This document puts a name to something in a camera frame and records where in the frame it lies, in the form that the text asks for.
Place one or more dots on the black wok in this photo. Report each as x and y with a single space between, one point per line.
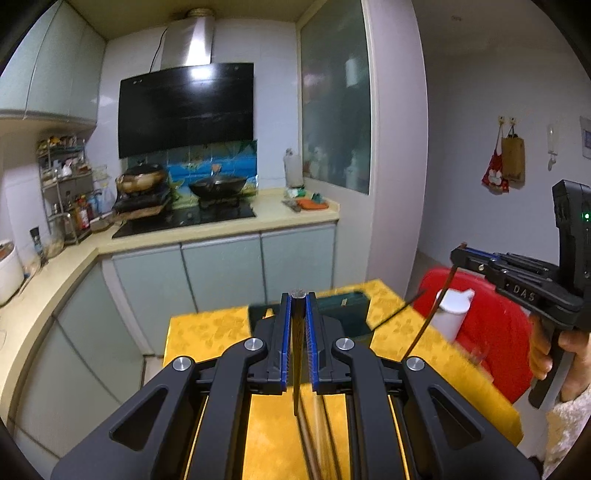
217 187

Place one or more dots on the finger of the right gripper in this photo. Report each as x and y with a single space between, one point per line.
474 260

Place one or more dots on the white plastic bottle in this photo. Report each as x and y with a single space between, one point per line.
293 169

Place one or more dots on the upper wall cabinets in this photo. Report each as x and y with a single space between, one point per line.
55 71

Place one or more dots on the orange cloth on counter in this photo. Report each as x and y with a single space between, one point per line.
311 205

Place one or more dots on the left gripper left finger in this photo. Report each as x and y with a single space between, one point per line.
190 420

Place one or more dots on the dark green utensil holder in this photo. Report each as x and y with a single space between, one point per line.
351 309

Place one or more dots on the yellow floral tablecloth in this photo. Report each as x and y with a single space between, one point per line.
273 447

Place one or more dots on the black pepper grinder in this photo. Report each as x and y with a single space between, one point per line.
38 246

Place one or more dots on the steel hood chimney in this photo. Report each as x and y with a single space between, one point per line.
188 42

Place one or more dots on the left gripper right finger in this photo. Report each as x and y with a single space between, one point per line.
405 421

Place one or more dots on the dark chopstick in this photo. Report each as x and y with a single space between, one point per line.
407 304
298 303
308 442

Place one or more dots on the metal spice rack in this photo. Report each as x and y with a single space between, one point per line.
67 186

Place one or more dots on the brown pan on stove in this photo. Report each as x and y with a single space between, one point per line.
140 178

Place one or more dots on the right hand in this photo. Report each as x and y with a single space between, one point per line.
576 342

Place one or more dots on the lower kitchen cabinets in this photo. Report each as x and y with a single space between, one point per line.
91 354

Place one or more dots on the white lidded container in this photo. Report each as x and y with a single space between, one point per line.
451 312

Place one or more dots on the dark chopstick leaning in holder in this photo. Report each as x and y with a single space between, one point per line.
407 304

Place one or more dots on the black induction cooktop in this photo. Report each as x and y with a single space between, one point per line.
186 217

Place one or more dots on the red plastic stool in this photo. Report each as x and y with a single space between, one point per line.
496 331

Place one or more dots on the dark chopstick on table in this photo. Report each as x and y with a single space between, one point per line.
308 442

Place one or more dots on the brown hanging board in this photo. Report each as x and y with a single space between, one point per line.
514 158

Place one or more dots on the white rice cooker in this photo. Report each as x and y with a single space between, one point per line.
11 272

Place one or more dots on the black range hood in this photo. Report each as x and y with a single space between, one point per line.
185 106

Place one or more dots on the red hanging cloth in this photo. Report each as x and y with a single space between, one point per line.
494 179

